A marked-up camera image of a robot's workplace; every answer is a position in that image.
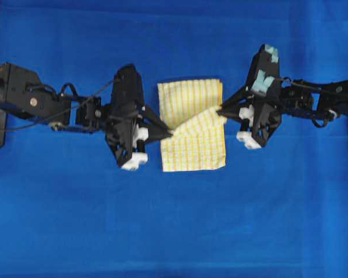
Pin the blue table cloth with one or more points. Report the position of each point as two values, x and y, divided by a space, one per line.
67 210

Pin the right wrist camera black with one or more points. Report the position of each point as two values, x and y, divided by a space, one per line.
263 80

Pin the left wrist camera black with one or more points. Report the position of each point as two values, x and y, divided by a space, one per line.
127 87

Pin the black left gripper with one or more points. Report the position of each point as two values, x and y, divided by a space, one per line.
126 138

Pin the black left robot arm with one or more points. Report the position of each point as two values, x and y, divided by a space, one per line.
23 95

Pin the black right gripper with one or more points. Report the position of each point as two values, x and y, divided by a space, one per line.
259 119

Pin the yellow white checked towel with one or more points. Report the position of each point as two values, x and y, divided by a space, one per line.
189 108

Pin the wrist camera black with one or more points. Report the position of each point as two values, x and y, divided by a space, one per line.
127 87
263 80

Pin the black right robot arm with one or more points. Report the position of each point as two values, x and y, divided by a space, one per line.
320 103

